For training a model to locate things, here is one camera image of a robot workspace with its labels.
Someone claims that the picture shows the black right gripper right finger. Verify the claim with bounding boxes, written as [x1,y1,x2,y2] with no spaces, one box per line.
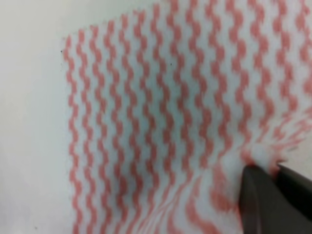
[275,165,312,219]

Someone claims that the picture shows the pink white striped towel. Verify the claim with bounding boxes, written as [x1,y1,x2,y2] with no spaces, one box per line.
[62,0,312,234]

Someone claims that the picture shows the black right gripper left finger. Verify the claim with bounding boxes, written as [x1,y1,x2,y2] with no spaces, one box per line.
[239,166,312,234]

